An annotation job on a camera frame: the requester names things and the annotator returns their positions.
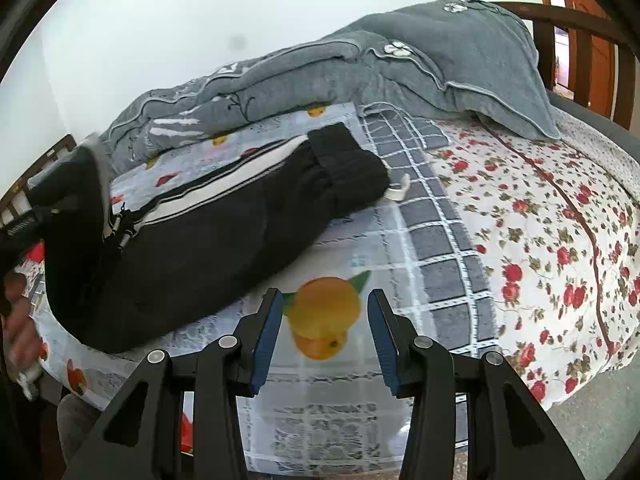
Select wooden bed footboard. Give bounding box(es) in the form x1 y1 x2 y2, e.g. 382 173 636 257
492 1 640 131

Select wooden bed headboard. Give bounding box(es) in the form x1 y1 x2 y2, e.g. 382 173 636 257
0 132 76 231

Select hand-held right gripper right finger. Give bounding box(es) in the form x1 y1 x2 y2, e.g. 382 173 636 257
367 287 585 480

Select brown wooden door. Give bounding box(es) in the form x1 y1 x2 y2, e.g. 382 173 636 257
532 0 618 121

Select person's left hand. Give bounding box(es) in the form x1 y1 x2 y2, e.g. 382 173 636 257
4 270 46 367

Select black pants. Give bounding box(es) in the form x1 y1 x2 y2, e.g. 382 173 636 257
42 122 411 353

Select grey mattress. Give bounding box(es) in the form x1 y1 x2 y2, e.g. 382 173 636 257
547 87 640 181

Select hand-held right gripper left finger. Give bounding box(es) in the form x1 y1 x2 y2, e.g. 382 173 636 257
62 287 286 480

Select fruit print plastic sheet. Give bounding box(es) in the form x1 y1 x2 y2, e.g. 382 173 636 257
30 102 496 473

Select red floral bedsheet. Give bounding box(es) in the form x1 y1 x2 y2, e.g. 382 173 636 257
430 115 640 411

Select grey floral quilt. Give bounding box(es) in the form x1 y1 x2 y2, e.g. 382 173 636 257
100 0 561 173

